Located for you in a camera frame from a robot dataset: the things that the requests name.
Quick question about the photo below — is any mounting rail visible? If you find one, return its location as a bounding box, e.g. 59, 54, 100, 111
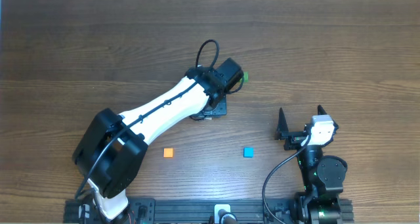
63, 197, 355, 224

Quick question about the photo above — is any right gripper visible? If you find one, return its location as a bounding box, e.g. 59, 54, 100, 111
274, 104, 328, 151

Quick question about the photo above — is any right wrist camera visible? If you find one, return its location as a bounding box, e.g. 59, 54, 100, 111
304, 114, 336, 147

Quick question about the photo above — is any black cable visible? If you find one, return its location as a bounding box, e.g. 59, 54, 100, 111
261, 135, 311, 224
74, 39, 245, 200

